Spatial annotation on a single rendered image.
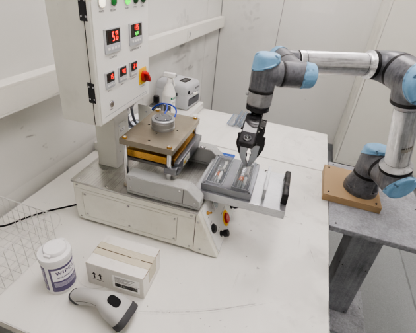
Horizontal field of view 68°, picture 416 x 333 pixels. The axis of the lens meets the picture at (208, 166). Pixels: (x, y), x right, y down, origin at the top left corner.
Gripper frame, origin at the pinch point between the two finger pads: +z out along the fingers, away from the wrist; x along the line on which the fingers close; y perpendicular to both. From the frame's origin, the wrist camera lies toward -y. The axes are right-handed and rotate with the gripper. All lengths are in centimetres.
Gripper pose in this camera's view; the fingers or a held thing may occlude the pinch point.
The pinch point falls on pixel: (246, 164)
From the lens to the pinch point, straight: 104.5
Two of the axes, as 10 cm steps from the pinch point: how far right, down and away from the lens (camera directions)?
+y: 2.7, -4.8, 8.3
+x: -9.6, -2.2, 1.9
